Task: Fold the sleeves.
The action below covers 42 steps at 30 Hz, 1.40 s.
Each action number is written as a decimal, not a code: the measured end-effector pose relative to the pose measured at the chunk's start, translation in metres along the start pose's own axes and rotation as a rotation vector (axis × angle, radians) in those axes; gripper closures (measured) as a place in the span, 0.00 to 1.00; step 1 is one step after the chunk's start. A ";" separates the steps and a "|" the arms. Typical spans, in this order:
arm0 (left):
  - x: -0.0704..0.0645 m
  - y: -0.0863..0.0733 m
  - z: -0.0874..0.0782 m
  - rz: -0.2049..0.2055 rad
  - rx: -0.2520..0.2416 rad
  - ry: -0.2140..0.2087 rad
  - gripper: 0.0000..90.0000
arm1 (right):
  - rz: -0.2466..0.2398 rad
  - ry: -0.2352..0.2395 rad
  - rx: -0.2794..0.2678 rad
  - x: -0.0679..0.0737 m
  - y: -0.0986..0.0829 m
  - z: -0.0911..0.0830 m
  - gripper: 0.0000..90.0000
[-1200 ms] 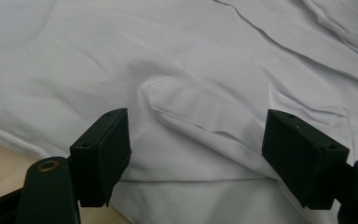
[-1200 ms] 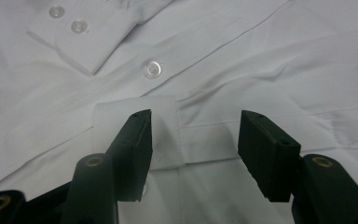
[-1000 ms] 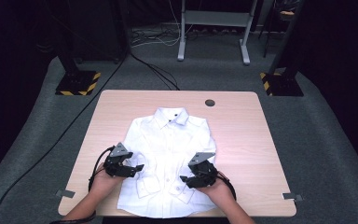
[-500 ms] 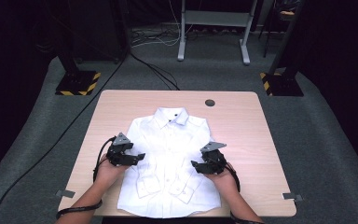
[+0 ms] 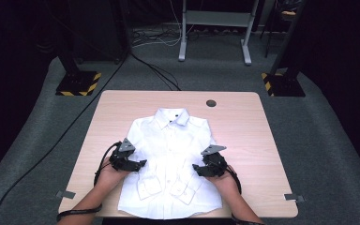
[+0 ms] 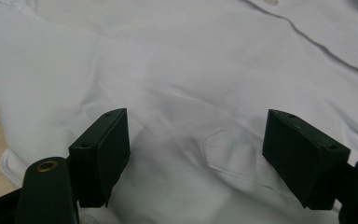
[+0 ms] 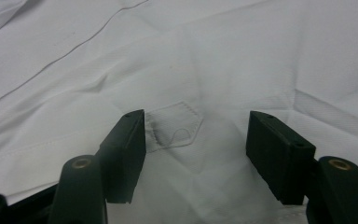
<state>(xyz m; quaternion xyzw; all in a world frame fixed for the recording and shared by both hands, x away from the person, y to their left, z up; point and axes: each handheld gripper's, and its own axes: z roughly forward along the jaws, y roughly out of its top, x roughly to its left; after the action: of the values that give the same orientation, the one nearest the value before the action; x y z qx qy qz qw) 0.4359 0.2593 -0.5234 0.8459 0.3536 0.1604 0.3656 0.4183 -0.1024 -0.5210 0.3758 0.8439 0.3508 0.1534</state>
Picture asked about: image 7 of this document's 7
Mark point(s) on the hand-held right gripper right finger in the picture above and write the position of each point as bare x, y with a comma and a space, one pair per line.
276, 155

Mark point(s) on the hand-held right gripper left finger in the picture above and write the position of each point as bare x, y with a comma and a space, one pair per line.
122, 155

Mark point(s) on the white button-up shirt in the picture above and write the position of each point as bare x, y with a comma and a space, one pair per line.
180, 62

